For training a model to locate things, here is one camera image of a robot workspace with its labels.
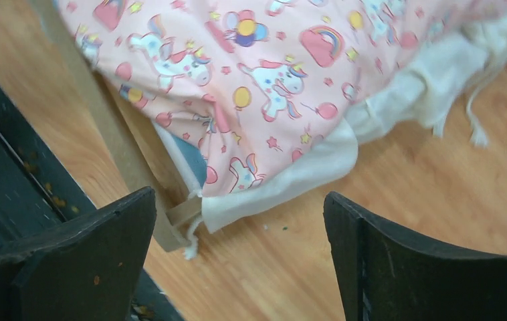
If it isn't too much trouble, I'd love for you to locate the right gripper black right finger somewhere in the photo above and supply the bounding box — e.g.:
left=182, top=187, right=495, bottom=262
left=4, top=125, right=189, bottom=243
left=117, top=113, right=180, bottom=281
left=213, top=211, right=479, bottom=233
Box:
left=323, top=192, right=507, bottom=320

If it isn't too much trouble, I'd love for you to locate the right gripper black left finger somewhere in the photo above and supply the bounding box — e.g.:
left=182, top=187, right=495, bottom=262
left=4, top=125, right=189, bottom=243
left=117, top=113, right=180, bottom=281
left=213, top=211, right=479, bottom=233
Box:
left=0, top=187, right=156, bottom=320

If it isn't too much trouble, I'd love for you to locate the wooden striped pet bed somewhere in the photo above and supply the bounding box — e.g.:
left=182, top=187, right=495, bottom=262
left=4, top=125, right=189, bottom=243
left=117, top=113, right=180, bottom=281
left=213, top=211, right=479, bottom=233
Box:
left=30, top=1, right=201, bottom=252

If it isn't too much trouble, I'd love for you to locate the pink unicorn drawstring bag blanket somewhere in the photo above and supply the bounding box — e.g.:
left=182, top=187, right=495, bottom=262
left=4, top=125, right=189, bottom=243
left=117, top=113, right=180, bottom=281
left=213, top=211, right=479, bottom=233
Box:
left=54, top=0, right=507, bottom=261

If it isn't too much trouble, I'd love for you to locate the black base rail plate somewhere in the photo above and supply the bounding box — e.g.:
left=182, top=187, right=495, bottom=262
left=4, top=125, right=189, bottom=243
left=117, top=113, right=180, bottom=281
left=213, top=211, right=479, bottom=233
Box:
left=0, top=88, right=181, bottom=320

